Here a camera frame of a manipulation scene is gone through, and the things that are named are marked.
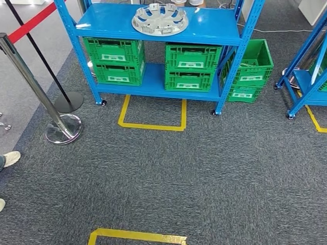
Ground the blue metal shelf rack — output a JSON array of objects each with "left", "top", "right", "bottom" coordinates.
[
  {"left": 274, "top": 13, "right": 327, "bottom": 120},
  {"left": 54, "top": 0, "right": 266, "bottom": 116}
]

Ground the grey wheel hubcap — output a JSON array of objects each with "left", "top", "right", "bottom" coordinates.
[{"left": 131, "top": 3, "right": 189, "bottom": 37}]

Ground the yellow tape square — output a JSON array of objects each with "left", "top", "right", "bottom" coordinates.
[
  {"left": 88, "top": 228, "right": 187, "bottom": 245},
  {"left": 296, "top": 89, "right": 327, "bottom": 134}
]

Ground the black barrier stanchion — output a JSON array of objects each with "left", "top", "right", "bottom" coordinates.
[{"left": 5, "top": 0, "right": 85, "bottom": 114}]

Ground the open green plastic crate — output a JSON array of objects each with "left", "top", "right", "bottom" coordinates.
[{"left": 220, "top": 39, "right": 274, "bottom": 88}]

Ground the red barrier belt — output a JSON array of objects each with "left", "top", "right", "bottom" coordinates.
[{"left": 8, "top": 2, "right": 58, "bottom": 44}]

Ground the chrome chair base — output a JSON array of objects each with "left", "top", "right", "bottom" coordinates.
[{"left": 0, "top": 112, "right": 12, "bottom": 131}]

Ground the white lit plinth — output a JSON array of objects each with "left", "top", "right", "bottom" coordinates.
[{"left": 10, "top": 0, "right": 47, "bottom": 6}]

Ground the long white cable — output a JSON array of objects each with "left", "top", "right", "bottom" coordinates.
[{"left": 237, "top": 22, "right": 317, "bottom": 34}]

